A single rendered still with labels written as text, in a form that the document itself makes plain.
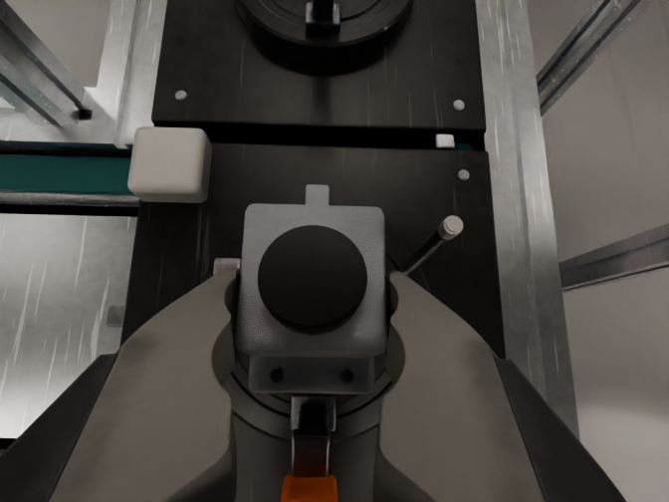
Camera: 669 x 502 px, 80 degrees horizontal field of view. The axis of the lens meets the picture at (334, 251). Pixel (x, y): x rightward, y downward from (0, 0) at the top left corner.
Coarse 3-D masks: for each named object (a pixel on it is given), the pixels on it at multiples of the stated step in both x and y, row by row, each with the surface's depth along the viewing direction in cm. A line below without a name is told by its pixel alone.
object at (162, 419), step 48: (144, 336) 9; (192, 336) 9; (144, 384) 8; (192, 384) 8; (96, 432) 7; (144, 432) 7; (192, 432) 7; (96, 480) 6; (144, 480) 6; (192, 480) 6
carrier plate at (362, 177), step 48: (240, 144) 28; (240, 192) 27; (288, 192) 27; (336, 192) 27; (384, 192) 28; (432, 192) 28; (480, 192) 28; (144, 240) 26; (192, 240) 26; (480, 240) 27; (144, 288) 25; (192, 288) 26; (432, 288) 26; (480, 288) 26; (240, 432) 24; (240, 480) 23; (336, 480) 23
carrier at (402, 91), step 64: (192, 0) 31; (256, 0) 28; (384, 0) 29; (448, 0) 32; (192, 64) 29; (256, 64) 30; (320, 64) 30; (384, 64) 30; (448, 64) 30; (256, 128) 29; (320, 128) 29; (384, 128) 29; (448, 128) 29
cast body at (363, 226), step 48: (288, 240) 11; (336, 240) 11; (384, 240) 13; (240, 288) 12; (288, 288) 11; (336, 288) 11; (384, 288) 12; (240, 336) 11; (288, 336) 11; (336, 336) 11; (384, 336) 12; (288, 384) 14; (336, 384) 14
